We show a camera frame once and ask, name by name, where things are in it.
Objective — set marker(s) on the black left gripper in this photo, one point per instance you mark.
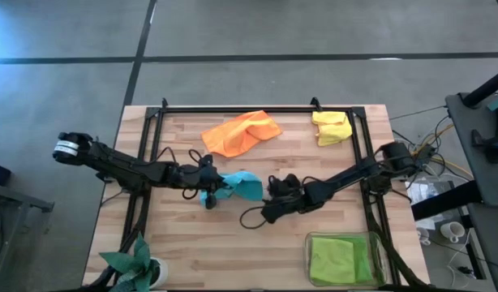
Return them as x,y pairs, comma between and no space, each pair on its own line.
200,178

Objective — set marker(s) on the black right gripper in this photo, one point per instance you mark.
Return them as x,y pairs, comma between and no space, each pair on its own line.
293,194

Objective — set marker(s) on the blue microfiber towel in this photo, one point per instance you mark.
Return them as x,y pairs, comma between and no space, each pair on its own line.
245,186

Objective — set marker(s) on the orange microfiber towel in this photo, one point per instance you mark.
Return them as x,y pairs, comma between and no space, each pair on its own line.
237,136

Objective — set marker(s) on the lime green microfiber towel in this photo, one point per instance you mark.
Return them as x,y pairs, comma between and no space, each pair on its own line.
330,259

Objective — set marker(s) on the dark green microfiber towel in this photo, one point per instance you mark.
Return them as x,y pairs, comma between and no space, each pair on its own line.
364,259

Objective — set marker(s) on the yellow microfiber towel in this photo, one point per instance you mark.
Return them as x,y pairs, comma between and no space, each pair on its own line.
332,127

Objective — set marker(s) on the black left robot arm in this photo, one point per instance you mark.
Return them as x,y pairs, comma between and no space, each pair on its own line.
123,170

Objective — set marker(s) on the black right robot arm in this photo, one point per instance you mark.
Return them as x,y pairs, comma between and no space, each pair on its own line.
346,180

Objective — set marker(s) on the clear plastic container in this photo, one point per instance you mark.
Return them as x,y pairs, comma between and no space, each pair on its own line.
382,263

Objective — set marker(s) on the potted green plant white pot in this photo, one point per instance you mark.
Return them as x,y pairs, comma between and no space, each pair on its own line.
129,263

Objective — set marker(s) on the black desk crossbar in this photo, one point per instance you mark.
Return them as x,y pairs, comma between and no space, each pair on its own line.
443,200

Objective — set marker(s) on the white mug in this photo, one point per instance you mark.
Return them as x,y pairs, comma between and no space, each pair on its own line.
452,231

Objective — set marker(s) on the black pole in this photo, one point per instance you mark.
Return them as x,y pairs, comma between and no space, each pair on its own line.
488,87

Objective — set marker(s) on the teal box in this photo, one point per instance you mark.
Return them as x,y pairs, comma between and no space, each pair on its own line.
496,102

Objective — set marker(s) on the black metal table frame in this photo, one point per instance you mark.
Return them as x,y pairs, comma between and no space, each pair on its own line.
253,109

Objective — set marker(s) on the black frame clamp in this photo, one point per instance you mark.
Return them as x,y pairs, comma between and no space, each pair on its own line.
315,103
164,102

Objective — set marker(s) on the dark grey cart frame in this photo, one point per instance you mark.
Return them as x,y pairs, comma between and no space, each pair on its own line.
42,206

